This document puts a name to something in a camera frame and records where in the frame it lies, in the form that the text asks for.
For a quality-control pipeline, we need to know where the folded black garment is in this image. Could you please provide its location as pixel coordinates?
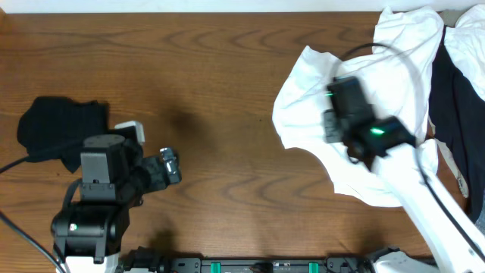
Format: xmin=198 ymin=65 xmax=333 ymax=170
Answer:
xmin=17 ymin=96 xmax=109 ymax=173

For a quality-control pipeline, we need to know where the black garment in pile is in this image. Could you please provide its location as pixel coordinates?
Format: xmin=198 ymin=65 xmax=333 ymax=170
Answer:
xmin=429 ymin=29 xmax=484 ymax=224

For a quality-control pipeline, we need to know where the white t-shirt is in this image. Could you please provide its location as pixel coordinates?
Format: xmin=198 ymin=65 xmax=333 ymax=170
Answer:
xmin=272 ymin=7 xmax=444 ymax=207

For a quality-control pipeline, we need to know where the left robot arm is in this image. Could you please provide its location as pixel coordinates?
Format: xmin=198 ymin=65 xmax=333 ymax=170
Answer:
xmin=51 ymin=134 xmax=182 ymax=272

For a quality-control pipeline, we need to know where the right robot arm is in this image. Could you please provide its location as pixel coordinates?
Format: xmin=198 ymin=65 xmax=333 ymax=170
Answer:
xmin=324 ymin=77 xmax=484 ymax=272

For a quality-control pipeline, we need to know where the white printed garment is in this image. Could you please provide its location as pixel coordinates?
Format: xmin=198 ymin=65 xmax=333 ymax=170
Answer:
xmin=444 ymin=4 xmax=485 ymax=100

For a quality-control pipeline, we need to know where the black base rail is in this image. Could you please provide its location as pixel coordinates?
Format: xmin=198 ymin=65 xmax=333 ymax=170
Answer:
xmin=117 ymin=246 xmax=437 ymax=273

